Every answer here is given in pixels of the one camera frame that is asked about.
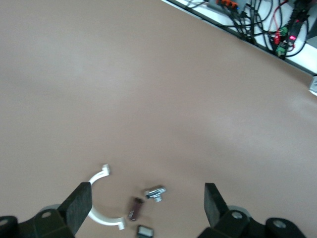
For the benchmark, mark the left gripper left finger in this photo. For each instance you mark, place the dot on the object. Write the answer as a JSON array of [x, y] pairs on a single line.
[[76, 208]]

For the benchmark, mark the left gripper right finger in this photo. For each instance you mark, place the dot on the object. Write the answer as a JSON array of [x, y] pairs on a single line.
[[215, 208]]

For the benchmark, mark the white half-round pipe clamp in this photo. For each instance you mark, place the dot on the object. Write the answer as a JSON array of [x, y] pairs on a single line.
[[106, 220]]

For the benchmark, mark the brown plastic cylinder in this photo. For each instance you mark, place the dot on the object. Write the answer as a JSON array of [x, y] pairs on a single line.
[[135, 209]]

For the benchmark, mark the chrome tee valve fitting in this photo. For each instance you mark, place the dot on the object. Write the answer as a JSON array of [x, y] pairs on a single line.
[[155, 192]]

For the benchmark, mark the green terminal connector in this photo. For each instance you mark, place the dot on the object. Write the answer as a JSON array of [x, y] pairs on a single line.
[[282, 32], [281, 49]]

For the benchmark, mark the black device with red light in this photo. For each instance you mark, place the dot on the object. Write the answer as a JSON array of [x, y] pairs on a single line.
[[298, 22]]

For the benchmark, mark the orange connector block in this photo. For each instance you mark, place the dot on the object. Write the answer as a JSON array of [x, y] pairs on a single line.
[[226, 2]]

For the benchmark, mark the black switch with white face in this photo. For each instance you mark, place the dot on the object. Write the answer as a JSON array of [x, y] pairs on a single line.
[[145, 231]]

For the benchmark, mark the grey metal bracket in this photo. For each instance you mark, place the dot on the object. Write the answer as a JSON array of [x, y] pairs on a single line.
[[314, 85]]

